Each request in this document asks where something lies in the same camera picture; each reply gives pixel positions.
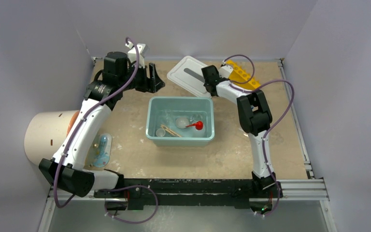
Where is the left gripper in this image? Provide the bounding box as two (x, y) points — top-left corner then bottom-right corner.
(119, 60), (164, 93)

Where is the white bin lid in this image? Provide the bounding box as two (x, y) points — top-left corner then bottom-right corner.
(167, 56), (211, 98)

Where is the teal plastic bin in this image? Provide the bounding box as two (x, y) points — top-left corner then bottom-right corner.
(145, 97), (215, 147)

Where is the wooden stick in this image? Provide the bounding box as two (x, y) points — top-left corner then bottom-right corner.
(160, 124), (182, 137)

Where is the white porcelain dish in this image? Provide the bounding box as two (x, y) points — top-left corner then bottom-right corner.
(175, 117), (190, 129)

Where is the small white crucible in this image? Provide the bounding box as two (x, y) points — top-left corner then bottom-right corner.
(155, 128), (166, 137)

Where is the white squeeze bottle red nozzle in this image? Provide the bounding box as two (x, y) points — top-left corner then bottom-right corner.
(186, 121), (206, 138)

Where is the small glass flask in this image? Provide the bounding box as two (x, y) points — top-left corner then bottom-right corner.
(193, 112), (207, 122)

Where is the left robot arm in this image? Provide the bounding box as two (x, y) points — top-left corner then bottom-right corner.
(38, 52), (165, 198)

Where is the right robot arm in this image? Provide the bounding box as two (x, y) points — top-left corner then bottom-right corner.
(201, 65), (281, 197)

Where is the yellow test tube rack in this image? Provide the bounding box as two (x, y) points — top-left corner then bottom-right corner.
(226, 60), (260, 90)

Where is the blue blister pack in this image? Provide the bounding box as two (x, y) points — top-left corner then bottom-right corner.
(86, 133), (112, 168)

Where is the white cylinder orange end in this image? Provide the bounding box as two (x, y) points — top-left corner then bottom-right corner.
(24, 110), (78, 166)

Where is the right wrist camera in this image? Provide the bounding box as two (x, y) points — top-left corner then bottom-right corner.
(218, 64), (233, 79)

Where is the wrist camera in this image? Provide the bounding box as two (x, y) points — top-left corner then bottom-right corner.
(125, 42), (149, 68)
(218, 64), (233, 79)

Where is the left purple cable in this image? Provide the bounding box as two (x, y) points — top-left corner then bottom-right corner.
(52, 37), (141, 209)

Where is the purple cable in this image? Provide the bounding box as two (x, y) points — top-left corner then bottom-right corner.
(222, 54), (295, 218)
(52, 37), (141, 209)

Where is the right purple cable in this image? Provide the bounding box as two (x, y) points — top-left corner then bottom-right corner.
(222, 54), (295, 218)

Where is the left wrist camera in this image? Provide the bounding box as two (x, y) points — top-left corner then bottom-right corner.
(125, 42), (149, 68)

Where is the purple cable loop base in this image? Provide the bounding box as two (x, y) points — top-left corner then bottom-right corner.
(104, 185), (159, 225)

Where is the black base frame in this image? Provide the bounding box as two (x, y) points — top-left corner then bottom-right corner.
(94, 178), (283, 213)

